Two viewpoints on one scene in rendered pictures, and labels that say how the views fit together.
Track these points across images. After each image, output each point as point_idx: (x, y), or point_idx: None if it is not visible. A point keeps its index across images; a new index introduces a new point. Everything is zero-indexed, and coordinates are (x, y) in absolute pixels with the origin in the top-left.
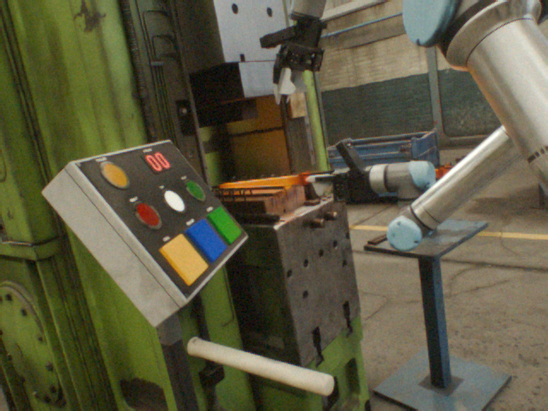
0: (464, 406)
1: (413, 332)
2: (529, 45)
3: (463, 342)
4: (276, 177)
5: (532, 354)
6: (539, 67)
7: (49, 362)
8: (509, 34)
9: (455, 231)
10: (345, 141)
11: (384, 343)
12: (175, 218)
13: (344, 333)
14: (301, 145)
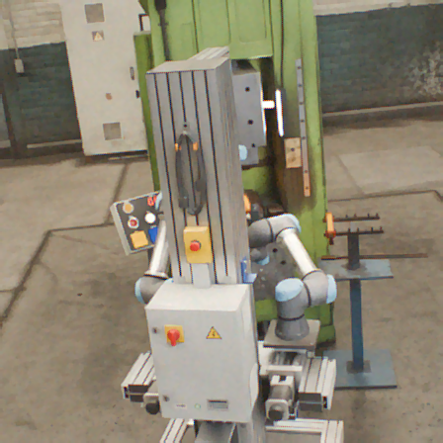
0: (345, 381)
1: (404, 338)
2: (160, 227)
3: (416, 360)
4: (249, 205)
5: (436, 386)
6: (158, 233)
7: None
8: (160, 222)
9: (364, 272)
10: (252, 205)
11: (378, 335)
12: (146, 224)
13: (275, 300)
14: (296, 183)
